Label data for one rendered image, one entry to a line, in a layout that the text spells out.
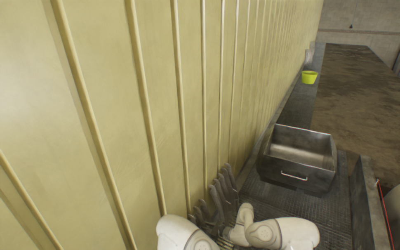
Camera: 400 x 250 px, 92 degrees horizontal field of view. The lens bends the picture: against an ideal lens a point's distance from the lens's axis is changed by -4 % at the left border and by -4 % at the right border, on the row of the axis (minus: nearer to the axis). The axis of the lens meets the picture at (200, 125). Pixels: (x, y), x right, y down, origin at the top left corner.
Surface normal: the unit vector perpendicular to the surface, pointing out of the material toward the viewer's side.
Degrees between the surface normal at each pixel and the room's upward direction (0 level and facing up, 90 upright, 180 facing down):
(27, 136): 90
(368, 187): 0
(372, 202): 0
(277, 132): 90
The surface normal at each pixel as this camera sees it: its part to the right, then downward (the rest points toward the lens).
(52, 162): 0.85, 0.26
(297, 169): -0.41, 0.48
